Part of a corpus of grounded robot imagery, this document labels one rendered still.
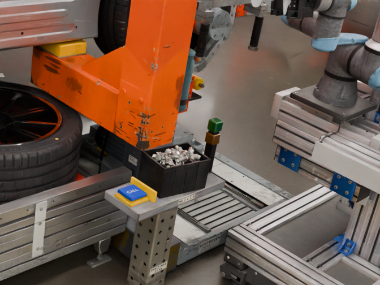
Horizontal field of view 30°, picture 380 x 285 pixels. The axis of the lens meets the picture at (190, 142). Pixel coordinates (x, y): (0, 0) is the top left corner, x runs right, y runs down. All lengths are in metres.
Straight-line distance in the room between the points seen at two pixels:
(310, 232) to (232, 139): 1.25
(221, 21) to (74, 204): 0.98
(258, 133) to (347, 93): 1.75
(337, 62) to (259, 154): 1.55
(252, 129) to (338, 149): 1.85
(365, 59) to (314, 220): 0.88
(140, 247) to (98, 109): 0.53
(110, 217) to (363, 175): 0.96
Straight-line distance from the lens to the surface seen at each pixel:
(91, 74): 2.67
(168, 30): 2.36
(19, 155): 2.44
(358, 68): 2.34
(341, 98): 2.44
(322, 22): 2.10
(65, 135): 2.59
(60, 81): 2.80
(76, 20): 2.79
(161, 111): 2.49
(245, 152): 3.85
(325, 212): 3.04
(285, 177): 3.69
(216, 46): 3.21
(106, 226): 2.70
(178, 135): 3.37
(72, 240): 2.61
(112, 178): 2.59
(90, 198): 2.56
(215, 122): 2.49
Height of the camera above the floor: 1.65
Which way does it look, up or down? 25 degrees down
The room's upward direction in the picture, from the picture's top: 10 degrees clockwise
